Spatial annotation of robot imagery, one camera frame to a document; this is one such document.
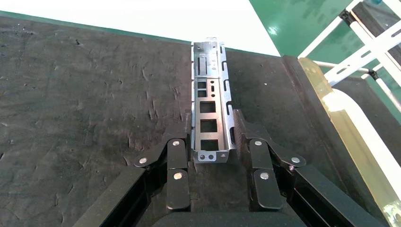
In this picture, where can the white tube frame cart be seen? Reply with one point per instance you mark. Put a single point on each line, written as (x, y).
(320, 37)

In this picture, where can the black container tray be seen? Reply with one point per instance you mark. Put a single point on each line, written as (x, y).
(78, 94)

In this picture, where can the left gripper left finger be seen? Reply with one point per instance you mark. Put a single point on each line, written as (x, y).
(177, 156)

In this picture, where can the silver metal channel bracket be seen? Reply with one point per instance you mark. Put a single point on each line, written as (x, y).
(209, 91)

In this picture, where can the white slotted metal rack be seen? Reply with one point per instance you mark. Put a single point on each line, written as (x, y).
(354, 61)

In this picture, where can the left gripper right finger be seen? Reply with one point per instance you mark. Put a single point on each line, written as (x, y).
(263, 156)

